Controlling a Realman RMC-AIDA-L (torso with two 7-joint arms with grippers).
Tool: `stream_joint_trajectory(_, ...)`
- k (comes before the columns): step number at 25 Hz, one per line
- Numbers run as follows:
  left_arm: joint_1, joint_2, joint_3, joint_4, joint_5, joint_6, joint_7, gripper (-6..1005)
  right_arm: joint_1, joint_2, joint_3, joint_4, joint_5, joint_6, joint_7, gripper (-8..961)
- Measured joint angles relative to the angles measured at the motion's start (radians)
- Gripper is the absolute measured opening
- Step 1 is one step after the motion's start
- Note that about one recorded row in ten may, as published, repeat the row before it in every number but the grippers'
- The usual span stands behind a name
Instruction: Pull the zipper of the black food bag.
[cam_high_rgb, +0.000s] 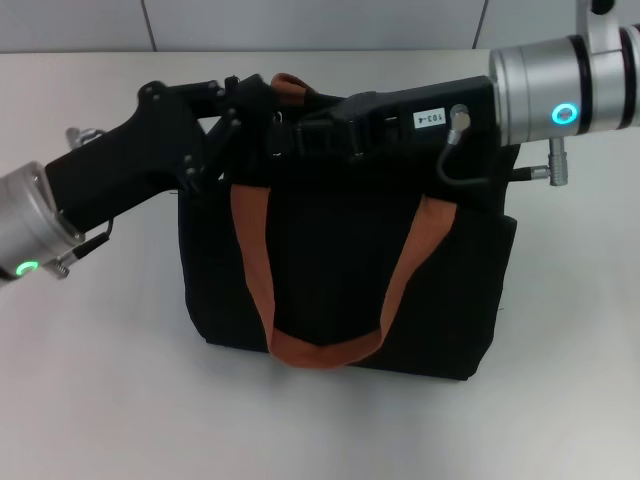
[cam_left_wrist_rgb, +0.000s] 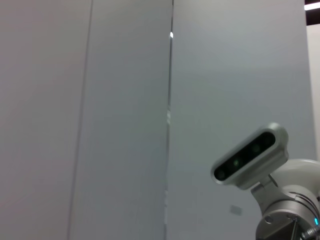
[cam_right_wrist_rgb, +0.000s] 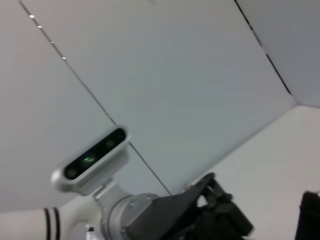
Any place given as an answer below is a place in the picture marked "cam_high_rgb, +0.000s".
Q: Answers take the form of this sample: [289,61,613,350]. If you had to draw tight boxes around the silver zipper pull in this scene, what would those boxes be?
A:
[269,110,290,160]

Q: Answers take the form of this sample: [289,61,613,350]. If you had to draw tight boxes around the right gripper cable with connector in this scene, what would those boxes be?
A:
[436,103,566,189]

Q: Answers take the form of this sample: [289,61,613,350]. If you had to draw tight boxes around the black food bag orange handles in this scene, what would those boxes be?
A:
[177,72,519,382]

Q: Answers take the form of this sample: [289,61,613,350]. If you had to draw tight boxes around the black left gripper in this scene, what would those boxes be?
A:
[43,73,275,237]

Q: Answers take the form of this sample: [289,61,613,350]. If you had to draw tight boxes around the gripper cable with connector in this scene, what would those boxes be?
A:
[436,103,566,189]
[59,219,115,274]

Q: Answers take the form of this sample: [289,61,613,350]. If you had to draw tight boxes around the left gripper cable with connector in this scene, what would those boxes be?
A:
[59,219,115,274]

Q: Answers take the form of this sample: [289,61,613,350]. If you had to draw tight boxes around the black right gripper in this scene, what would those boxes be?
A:
[293,74,505,165]

